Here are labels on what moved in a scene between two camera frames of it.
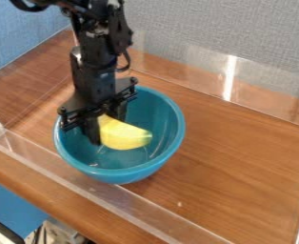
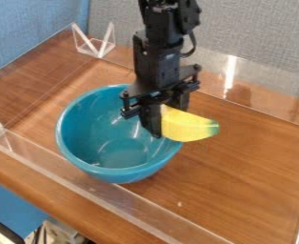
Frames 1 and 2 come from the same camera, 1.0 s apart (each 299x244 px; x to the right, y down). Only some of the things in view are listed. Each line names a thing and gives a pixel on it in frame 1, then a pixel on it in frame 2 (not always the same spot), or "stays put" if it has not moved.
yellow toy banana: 120,134 → 181,126
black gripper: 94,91 → 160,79
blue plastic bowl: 152,111 stays put
